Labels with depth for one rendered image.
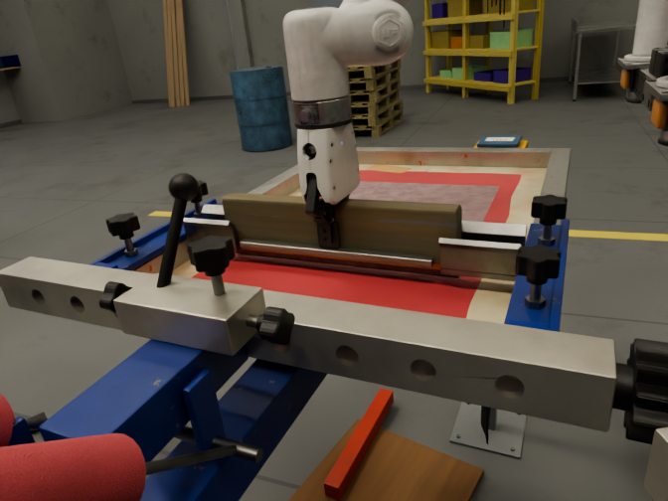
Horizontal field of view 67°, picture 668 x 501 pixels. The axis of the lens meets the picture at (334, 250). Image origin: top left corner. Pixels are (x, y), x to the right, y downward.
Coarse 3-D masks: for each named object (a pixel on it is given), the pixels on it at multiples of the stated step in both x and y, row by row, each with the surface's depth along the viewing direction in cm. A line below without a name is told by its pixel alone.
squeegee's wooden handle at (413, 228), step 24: (240, 216) 77; (264, 216) 75; (288, 216) 73; (336, 216) 70; (360, 216) 68; (384, 216) 67; (408, 216) 65; (432, 216) 64; (456, 216) 63; (240, 240) 79; (264, 240) 77; (288, 240) 75; (312, 240) 73; (360, 240) 70; (384, 240) 68; (408, 240) 67; (432, 240) 65
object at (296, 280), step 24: (360, 192) 107; (384, 192) 106; (408, 192) 104; (240, 264) 79; (264, 264) 78; (288, 264) 78; (312, 264) 77; (336, 264) 76; (264, 288) 71; (288, 288) 70; (312, 288) 70
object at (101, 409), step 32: (160, 352) 44; (192, 352) 43; (96, 384) 40; (128, 384) 40; (160, 384) 39; (224, 384) 47; (64, 416) 37; (96, 416) 37; (128, 416) 36; (160, 416) 39; (160, 448) 40
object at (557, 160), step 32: (384, 160) 125; (416, 160) 122; (448, 160) 118; (480, 160) 115; (512, 160) 112; (544, 160) 110; (256, 192) 102; (288, 192) 110; (544, 192) 86; (160, 256) 77
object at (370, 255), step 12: (252, 240) 77; (300, 252) 73; (312, 252) 72; (324, 252) 72; (336, 252) 71; (348, 252) 70; (360, 252) 69; (372, 252) 69; (384, 252) 69; (408, 264) 67; (420, 264) 66; (432, 264) 66
